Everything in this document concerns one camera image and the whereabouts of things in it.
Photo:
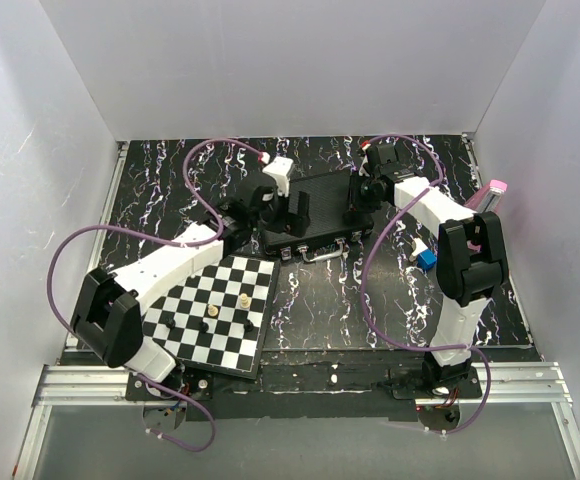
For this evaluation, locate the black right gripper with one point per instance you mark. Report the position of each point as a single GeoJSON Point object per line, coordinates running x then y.
{"type": "Point", "coordinates": [356, 205]}

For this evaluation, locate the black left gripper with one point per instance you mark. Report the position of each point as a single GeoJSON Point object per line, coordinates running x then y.
{"type": "Point", "coordinates": [296, 222]}

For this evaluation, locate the black poker set case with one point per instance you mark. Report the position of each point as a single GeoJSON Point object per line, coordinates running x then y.
{"type": "Point", "coordinates": [333, 223]}

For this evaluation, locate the black white chess board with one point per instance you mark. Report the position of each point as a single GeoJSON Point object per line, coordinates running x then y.
{"type": "Point", "coordinates": [216, 320]}

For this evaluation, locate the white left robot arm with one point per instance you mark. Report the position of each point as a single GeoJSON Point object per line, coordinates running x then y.
{"type": "Point", "coordinates": [109, 312]}

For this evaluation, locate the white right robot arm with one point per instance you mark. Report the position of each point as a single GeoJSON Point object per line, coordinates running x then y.
{"type": "Point", "coordinates": [471, 259]}

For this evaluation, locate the white and blue block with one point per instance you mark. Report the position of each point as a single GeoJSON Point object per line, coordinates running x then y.
{"type": "Point", "coordinates": [422, 256]}

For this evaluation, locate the white chess pawn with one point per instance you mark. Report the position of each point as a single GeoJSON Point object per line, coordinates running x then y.
{"type": "Point", "coordinates": [213, 311]}

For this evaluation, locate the pink metronome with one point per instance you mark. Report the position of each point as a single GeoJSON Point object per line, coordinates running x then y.
{"type": "Point", "coordinates": [488, 197]}

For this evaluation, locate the black chess piece middle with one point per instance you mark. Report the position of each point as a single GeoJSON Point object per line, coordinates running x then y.
{"type": "Point", "coordinates": [203, 326]}

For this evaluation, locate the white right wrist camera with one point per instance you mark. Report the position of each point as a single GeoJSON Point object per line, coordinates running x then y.
{"type": "Point", "coordinates": [367, 166]}

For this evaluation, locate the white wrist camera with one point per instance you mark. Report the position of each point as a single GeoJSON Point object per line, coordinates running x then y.
{"type": "Point", "coordinates": [367, 166]}
{"type": "Point", "coordinates": [280, 169]}

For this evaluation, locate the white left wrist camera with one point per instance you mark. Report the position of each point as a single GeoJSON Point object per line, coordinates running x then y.
{"type": "Point", "coordinates": [280, 169]}

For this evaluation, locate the aluminium rail frame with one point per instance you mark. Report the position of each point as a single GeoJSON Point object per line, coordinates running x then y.
{"type": "Point", "coordinates": [336, 395]}

